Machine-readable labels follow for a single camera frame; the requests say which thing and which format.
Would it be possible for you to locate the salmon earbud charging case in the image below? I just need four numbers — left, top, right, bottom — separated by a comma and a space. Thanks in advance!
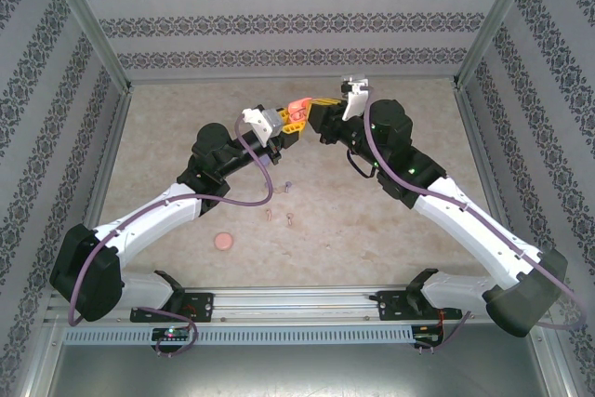
286, 96, 311, 123

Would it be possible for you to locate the small controller circuit board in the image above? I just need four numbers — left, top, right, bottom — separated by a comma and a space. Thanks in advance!
151, 326, 192, 342
412, 324, 446, 348

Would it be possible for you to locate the grey metal panel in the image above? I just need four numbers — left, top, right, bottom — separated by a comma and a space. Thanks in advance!
46, 345, 566, 397

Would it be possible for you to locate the purple camera cable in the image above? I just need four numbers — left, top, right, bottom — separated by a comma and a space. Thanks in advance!
67, 115, 275, 357
364, 85, 589, 352

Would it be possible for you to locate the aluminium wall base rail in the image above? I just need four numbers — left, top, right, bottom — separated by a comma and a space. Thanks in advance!
125, 69, 461, 87

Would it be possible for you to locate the black braided cable loop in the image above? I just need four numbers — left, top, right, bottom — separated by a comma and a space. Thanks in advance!
347, 149, 380, 180

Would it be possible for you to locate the aluminium side rail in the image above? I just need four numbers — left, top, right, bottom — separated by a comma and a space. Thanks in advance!
63, 85, 136, 290
453, 80, 546, 287

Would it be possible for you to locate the aluminium frame post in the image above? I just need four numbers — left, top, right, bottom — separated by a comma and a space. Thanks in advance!
453, 0, 545, 91
38, 0, 134, 91

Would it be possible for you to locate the slotted grey cable duct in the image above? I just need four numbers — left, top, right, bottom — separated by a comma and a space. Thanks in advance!
62, 324, 416, 347

